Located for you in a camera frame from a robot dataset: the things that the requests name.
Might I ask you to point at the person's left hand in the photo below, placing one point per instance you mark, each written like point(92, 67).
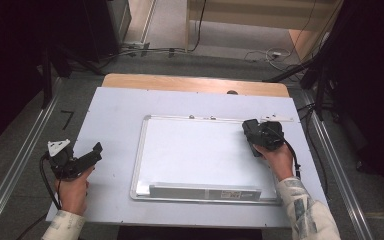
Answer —
point(71, 193)

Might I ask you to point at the black metal stand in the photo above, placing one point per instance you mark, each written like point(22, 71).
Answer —
point(320, 86)
point(46, 80)

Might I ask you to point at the black whiteboard eraser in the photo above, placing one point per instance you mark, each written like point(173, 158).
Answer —
point(257, 151)

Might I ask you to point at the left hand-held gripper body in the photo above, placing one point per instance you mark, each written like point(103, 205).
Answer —
point(61, 163)

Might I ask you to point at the large white cover board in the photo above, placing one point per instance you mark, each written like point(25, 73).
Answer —
point(113, 113)

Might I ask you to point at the person's right hand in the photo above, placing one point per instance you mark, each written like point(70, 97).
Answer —
point(280, 163)

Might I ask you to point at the light wooden furniture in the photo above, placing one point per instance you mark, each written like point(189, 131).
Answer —
point(263, 15)

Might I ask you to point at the wooden table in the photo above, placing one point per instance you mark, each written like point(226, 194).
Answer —
point(180, 83)

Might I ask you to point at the black cabinet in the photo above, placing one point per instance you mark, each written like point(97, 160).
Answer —
point(103, 26)

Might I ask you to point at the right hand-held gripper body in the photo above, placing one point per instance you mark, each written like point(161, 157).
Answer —
point(271, 136)

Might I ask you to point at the aluminium floor rail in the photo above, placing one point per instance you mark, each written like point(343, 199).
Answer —
point(13, 173)
point(346, 196)

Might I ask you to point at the silver framed whiteboard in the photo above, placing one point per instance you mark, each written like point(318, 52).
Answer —
point(196, 163)

